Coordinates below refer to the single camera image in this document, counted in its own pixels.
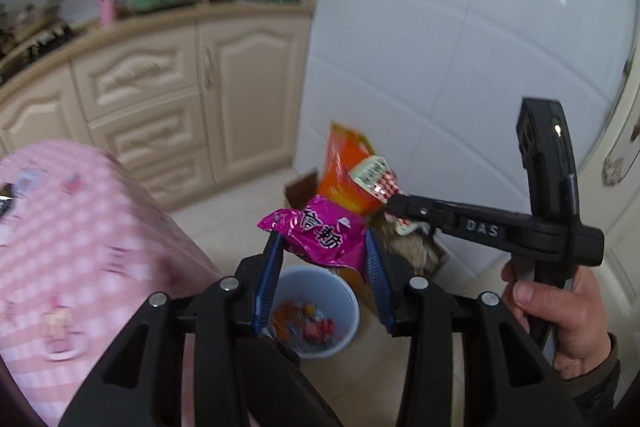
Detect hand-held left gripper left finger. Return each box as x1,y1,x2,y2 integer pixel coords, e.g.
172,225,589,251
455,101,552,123
59,231,346,427

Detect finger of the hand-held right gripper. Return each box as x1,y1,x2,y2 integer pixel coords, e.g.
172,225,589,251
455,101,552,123
386,192,456,234

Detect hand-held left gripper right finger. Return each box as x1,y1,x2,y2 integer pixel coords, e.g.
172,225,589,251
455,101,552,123
364,229,587,427

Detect pale blue plastic bin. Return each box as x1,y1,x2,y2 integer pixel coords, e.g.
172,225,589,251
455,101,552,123
266,266,361,361

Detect heap of colourful wrappers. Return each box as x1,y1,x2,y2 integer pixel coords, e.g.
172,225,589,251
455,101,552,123
272,301,337,354

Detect red white checkered packet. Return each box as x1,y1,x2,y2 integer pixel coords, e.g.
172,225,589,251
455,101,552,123
348,156,432,236

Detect magenta snack packet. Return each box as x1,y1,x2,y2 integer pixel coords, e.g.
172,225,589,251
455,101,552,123
257,195,369,271

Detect person's right forearm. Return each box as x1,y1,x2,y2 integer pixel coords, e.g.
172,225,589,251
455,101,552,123
560,347,623,427

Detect person's right hand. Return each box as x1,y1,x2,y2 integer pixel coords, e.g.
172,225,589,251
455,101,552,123
501,259,613,381

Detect brown fibrous bundle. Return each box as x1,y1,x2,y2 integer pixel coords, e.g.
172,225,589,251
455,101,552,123
372,212,448,275

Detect cream panelled door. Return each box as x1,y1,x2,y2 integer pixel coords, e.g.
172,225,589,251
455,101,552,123
592,52,640,268

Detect orange snack bag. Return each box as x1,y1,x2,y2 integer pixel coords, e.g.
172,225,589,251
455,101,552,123
319,122,388,308

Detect brown cardboard box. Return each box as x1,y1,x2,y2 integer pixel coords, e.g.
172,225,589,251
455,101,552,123
283,167,452,280

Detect cream cabinet drawer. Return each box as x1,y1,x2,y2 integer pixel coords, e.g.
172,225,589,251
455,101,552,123
87,89,207,168
70,24,198,122
117,146,217,209

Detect pink checked tablecloth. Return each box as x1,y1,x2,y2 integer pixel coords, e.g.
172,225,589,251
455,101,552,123
0,138,228,427

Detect cream kitchen base cabinets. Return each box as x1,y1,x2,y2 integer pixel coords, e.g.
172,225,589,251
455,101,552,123
0,0,319,214

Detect pink utensil cup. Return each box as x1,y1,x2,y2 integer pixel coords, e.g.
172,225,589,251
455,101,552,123
98,0,119,28

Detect black glass gas hob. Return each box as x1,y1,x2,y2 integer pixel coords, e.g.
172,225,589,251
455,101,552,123
0,21,77,60

